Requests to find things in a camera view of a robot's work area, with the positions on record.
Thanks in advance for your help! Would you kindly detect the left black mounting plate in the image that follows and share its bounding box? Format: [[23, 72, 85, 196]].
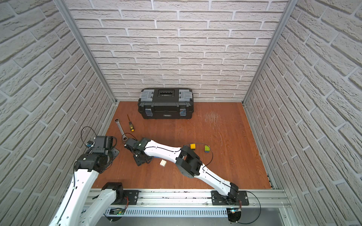
[[112, 190, 140, 205]]

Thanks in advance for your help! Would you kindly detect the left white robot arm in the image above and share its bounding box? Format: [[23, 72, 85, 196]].
[[50, 149, 129, 226]]

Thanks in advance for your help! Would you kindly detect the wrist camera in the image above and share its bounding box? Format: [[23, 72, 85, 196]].
[[86, 136, 116, 155], [124, 138, 137, 151]]

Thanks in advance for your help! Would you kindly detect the black mounting plate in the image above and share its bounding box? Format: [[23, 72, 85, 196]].
[[211, 190, 249, 206], [112, 190, 140, 205]]

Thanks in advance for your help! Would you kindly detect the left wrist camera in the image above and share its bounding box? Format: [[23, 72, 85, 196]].
[[86, 136, 116, 155]]

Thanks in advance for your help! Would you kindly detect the white lego brick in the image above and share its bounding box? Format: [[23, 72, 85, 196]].
[[160, 160, 167, 167]]

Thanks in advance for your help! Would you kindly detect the silver combination wrench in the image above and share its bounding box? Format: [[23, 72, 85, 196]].
[[115, 118, 128, 141]]

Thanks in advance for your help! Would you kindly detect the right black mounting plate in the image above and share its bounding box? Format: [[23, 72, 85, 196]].
[[211, 190, 249, 206]]

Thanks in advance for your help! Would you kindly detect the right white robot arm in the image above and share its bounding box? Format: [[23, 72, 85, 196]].
[[124, 138, 239, 204]]

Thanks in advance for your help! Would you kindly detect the white slotted cable duct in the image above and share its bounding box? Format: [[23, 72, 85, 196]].
[[104, 207, 228, 218]]

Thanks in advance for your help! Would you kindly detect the yellow black screwdriver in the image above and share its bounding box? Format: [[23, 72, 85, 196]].
[[127, 115, 134, 132]]

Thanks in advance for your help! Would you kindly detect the black plastic toolbox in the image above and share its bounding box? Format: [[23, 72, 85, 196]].
[[138, 88, 194, 119]]

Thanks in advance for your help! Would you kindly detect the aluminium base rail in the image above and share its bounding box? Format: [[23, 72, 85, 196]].
[[124, 188, 291, 208]]

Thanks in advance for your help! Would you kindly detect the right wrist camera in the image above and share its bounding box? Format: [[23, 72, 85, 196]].
[[124, 138, 137, 151]]

